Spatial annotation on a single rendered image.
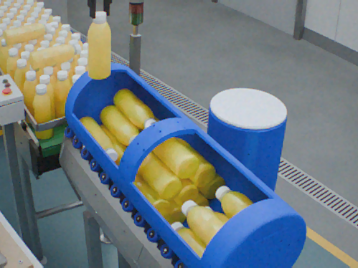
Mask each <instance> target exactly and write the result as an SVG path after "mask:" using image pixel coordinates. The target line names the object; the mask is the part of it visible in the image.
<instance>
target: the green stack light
mask: <svg viewBox="0 0 358 268"><path fill-rule="evenodd" d="M128 23H129V24H142V23H143V13H141V14H132V13H128Z"/></svg>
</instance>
